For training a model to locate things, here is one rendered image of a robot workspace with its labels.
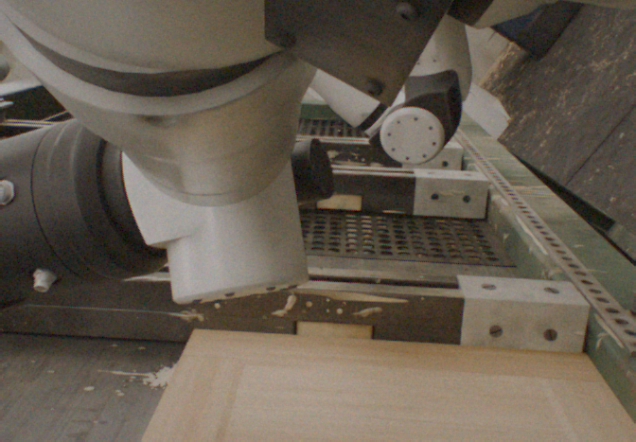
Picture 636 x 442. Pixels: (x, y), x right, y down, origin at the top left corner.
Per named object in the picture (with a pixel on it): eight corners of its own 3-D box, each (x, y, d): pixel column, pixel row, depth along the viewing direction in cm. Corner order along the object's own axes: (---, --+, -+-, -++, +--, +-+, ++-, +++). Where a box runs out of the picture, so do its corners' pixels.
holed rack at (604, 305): (663, 359, 64) (664, 353, 64) (630, 356, 64) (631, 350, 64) (437, 105, 222) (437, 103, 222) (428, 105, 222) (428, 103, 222)
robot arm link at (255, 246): (41, 325, 31) (261, 284, 28) (19, 101, 33) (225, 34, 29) (179, 310, 42) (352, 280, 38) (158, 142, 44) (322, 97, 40)
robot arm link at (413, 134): (484, 113, 93) (458, -58, 82) (481, 159, 82) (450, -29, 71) (399, 125, 96) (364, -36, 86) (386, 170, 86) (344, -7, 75)
